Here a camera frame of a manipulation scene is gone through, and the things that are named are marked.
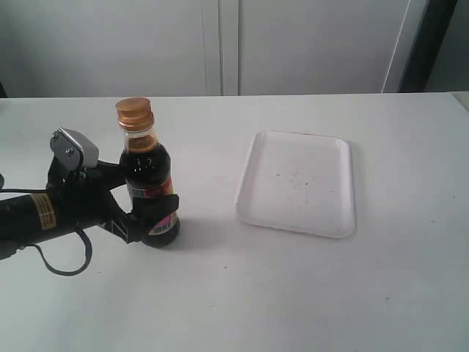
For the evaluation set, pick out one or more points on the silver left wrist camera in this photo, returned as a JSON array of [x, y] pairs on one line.
[[73, 150]]

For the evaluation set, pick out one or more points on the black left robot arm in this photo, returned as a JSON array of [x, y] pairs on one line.
[[28, 219]]

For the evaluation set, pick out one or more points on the white foam tray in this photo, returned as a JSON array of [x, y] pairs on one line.
[[298, 182]]

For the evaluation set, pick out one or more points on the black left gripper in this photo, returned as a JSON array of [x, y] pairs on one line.
[[82, 199]]

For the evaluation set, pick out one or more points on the dark post at right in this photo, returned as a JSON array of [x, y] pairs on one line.
[[426, 45]]

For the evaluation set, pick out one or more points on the dark soy sauce bottle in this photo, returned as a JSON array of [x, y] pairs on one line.
[[145, 161]]

